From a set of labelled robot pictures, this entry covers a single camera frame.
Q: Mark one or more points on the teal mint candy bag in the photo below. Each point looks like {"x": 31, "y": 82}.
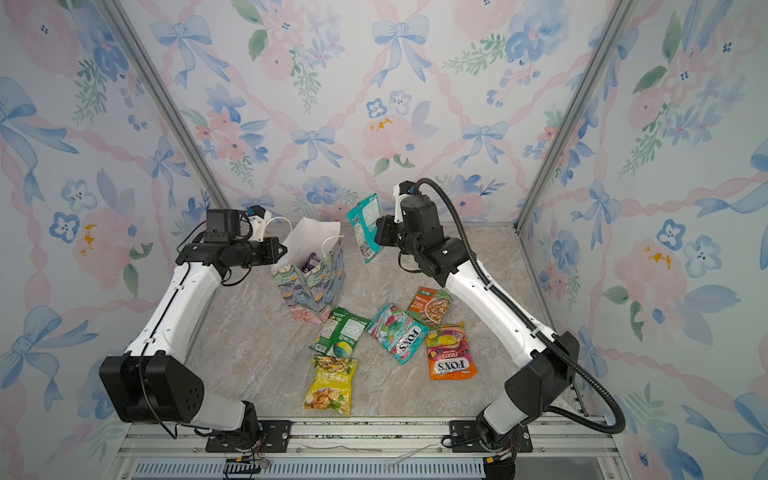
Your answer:
{"x": 363, "y": 217}

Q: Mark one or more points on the green snack bag back side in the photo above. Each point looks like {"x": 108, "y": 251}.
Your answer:
{"x": 340, "y": 334}

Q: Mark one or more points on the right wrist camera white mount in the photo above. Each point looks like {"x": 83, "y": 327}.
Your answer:
{"x": 400, "y": 193}

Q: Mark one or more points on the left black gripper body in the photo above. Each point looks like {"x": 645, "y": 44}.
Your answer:
{"x": 271, "y": 249}

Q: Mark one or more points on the floral paper gift bag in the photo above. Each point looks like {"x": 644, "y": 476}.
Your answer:
{"x": 312, "y": 296}

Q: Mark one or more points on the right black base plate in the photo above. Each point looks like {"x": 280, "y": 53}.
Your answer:
{"x": 470, "y": 436}

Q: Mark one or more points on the orange Fox's fruits candy bag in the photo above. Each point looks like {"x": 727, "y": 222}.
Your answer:
{"x": 448, "y": 353}

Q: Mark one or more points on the right corner aluminium post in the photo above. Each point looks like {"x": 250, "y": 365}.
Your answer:
{"x": 608, "y": 40}

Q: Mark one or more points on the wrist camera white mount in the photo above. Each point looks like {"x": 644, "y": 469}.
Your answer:
{"x": 258, "y": 217}
{"x": 400, "y": 193}

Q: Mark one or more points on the aluminium front frame rail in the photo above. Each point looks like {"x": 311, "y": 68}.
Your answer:
{"x": 373, "y": 448}

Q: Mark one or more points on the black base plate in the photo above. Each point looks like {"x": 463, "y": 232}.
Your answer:
{"x": 265, "y": 436}
{"x": 470, "y": 436}

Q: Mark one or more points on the left corner aluminium post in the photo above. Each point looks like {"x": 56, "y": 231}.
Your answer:
{"x": 176, "y": 45}

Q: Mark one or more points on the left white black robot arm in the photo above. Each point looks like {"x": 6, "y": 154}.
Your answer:
{"x": 151, "y": 383}

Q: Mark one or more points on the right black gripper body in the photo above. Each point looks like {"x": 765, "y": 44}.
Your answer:
{"x": 383, "y": 231}

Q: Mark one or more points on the yellow chips snack bag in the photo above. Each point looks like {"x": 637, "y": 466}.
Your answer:
{"x": 332, "y": 385}

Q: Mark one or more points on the corner aluminium post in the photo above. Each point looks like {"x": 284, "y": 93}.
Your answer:
{"x": 176, "y": 45}
{"x": 608, "y": 40}

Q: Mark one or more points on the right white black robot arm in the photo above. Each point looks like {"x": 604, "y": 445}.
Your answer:
{"x": 542, "y": 376}

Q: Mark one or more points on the green orange noodle snack packet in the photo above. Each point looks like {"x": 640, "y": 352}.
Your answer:
{"x": 429, "y": 306}

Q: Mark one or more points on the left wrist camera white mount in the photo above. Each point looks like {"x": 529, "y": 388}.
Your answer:
{"x": 258, "y": 217}

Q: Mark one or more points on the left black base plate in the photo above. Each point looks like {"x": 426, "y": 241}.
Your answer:
{"x": 265, "y": 436}

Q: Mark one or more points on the teal pink Fox's candy bag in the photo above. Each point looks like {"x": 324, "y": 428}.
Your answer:
{"x": 400, "y": 334}

